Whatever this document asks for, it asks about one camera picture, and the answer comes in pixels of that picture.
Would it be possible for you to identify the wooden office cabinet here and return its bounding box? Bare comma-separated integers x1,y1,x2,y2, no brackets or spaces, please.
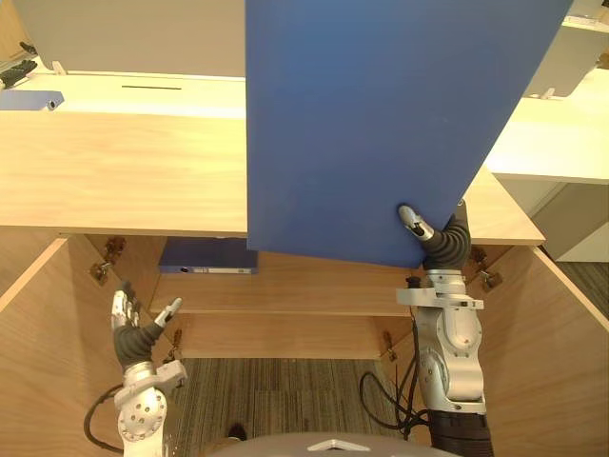
0,111,547,361

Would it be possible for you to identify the grey desk partition panel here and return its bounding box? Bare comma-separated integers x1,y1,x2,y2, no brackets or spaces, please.
10,0,247,78

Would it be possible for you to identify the right wooden cabinet door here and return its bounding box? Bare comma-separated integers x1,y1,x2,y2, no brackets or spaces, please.
463,246,609,457

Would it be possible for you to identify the left wooden cabinet door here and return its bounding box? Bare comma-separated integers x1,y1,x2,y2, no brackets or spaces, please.
0,232,158,457

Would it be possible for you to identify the wooden cabinet door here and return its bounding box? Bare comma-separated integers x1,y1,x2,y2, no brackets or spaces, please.
463,246,609,457
0,232,158,457

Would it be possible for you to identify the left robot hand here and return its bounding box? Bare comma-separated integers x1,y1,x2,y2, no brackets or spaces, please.
109,280,184,372

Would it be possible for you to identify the blue binder with spine label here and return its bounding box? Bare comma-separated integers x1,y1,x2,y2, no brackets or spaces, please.
158,238,260,276

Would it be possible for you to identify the blue binder with ring hole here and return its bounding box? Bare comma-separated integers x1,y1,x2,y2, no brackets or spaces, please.
0,89,66,112

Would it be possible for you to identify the black keyboard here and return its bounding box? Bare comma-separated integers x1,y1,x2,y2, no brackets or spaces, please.
0,41,39,89

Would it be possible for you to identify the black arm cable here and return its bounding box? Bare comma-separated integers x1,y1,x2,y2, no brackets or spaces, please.
359,323,437,442
83,383,126,453

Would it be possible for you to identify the large blue folder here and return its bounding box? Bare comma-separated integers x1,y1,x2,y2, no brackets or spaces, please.
245,0,575,268

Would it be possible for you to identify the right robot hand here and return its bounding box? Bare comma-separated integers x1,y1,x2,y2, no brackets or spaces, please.
397,200,473,273

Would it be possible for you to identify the white desk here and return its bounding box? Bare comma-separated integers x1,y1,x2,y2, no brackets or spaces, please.
482,13,609,186

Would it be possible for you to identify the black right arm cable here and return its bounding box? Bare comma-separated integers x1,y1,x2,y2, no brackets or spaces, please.
359,323,437,442

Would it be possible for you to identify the wooden cabinet shelf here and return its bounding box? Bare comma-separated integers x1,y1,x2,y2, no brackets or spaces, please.
149,270,413,318

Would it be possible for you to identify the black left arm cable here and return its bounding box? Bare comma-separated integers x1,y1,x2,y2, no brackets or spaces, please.
83,383,126,453

